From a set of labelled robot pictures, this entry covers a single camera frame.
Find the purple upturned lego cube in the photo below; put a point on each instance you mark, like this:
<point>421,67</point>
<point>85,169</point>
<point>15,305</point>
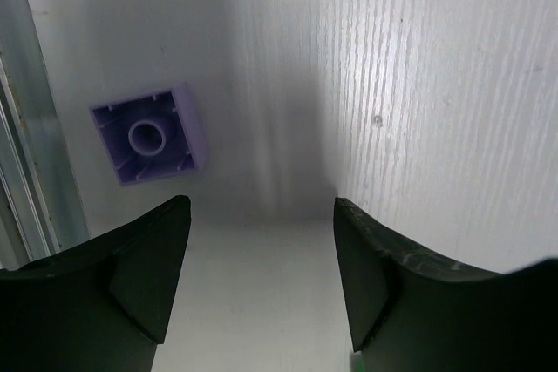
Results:
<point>152,135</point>

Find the aluminium table rail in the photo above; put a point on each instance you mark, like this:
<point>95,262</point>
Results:
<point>41,211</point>

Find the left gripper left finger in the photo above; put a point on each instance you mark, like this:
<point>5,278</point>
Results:
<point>104,305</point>

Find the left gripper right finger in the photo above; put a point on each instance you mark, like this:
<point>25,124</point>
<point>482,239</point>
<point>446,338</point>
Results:
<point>410,308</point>

